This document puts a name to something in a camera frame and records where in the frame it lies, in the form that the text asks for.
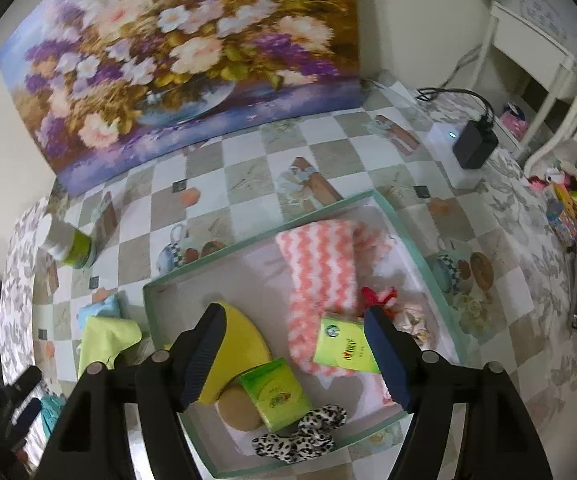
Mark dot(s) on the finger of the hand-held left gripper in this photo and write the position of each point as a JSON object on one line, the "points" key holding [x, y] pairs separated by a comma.
{"points": [[27, 379], [28, 412]]}

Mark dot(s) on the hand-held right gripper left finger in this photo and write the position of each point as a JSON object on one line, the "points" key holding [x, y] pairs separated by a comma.
{"points": [[203, 355]]}

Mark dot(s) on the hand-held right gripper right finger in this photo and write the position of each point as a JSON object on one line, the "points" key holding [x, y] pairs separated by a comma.
{"points": [[388, 355]]}

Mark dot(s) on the yellow-green tea packet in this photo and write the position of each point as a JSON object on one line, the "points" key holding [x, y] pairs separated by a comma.
{"points": [[343, 345]]}

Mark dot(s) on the round tan powder puff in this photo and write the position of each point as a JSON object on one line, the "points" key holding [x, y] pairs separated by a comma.
{"points": [[236, 410]]}

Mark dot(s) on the green tissue cube pack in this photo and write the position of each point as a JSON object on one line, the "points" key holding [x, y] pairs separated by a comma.
{"points": [[276, 392]]}

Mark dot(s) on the shallow teal-rimmed box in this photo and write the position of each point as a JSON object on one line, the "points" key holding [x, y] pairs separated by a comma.
{"points": [[248, 280]]}

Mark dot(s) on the leopard print scrunchie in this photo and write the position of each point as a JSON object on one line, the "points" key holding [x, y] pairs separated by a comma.
{"points": [[313, 425]]}

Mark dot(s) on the pink white zigzag cloth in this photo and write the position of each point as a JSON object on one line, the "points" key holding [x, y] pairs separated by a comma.
{"points": [[318, 270]]}

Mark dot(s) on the pale pink fabric flower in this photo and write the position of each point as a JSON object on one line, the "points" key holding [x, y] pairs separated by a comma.
{"points": [[413, 320]]}

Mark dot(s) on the light green cloth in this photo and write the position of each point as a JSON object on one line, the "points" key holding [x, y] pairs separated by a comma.
{"points": [[108, 340]]}

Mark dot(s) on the light blue cloth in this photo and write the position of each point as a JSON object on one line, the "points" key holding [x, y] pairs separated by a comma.
{"points": [[101, 307]]}

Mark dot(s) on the white bottle green label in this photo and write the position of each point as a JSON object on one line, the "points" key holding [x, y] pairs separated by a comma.
{"points": [[68, 245]]}

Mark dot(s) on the black power adapter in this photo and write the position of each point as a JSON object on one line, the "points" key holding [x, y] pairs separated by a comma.
{"points": [[473, 145]]}

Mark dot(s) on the pile of colourful toys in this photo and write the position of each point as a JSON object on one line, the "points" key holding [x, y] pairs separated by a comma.
{"points": [[573, 205]]}

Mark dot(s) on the small pink item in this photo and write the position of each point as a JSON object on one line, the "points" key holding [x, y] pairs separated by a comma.
{"points": [[513, 120]]}

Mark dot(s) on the floral painting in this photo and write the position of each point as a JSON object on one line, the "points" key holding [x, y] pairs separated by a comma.
{"points": [[168, 35]]}

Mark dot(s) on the white desk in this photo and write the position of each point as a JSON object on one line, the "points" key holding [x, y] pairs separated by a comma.
{"points": [[528, 25]]}

